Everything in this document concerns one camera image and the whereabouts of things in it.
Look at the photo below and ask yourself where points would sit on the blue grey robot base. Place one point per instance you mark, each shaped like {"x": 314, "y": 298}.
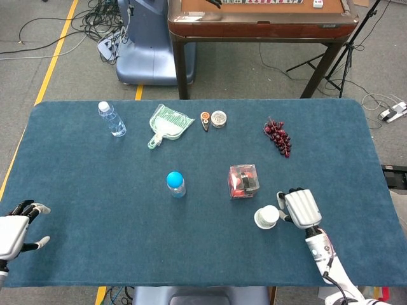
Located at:
{"x": 146, "y": 47}

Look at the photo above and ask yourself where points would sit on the clear box red black toy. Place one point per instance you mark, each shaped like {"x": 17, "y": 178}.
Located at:
{"x": 243, "y": 182}

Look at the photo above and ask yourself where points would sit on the white power strip with plugs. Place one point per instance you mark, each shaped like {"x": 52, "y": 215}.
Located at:
{"x": 106, "y": 46}

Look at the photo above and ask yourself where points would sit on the single white mahjong tile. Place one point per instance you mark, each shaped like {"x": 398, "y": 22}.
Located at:
{"x": 318, "y": 3}

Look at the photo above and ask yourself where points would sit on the small bottle blue cap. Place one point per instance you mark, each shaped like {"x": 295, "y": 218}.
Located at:
{"x": 175, "y": 180}

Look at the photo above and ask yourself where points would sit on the mahjong tile row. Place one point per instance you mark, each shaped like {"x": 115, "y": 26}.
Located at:
{"x": 260, "y": 1}

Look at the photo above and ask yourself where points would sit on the orange correction tape dispenser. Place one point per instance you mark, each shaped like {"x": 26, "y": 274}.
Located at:
{"x": 205, "y": 119}

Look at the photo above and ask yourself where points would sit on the white paper cup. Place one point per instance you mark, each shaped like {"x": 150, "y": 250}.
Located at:
{"x": 266, "y": 217}

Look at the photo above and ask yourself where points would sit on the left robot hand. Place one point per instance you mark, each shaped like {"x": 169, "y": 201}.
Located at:
{"x": 12, "y": 232}

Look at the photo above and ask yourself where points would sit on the red grape bunch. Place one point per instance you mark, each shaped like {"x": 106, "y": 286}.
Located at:
{"x": 280, "y": 136}

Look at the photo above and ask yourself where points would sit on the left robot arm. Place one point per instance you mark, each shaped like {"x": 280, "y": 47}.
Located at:
{"x": 2, "y": 273}

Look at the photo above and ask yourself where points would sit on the clear bottle white cap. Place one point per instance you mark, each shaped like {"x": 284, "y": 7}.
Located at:
{"x": 113, "y": 122}

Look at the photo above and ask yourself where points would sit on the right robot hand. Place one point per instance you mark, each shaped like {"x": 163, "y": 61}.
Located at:
{"x": 302, "y": 208}

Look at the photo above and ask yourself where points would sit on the grey robot chassis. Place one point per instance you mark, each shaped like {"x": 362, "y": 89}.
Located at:
{"x": 200, "y": 297}

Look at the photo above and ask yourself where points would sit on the blue table cloth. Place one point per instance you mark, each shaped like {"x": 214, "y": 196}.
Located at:
{"x": 127, "y": 228}

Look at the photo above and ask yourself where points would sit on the green white dustpan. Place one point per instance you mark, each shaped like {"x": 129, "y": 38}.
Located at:
{"x": 167, "y": 125}

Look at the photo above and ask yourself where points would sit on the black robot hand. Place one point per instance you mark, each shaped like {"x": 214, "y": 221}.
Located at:
{"x": 215, "y": 2}

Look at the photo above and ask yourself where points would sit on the black tripod stand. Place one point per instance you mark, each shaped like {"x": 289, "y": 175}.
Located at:
{"x": 348, "y": 47}

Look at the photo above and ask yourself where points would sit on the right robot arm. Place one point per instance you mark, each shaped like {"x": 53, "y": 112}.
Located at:
{"x": 318, "y": 251}

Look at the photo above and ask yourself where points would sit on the brown mahjong table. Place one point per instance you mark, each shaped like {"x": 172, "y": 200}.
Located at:
{"x": 254, "y": 28}

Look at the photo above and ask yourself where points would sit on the black floor box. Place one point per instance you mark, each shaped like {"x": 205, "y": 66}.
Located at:
{"x": 395, "y": 176}

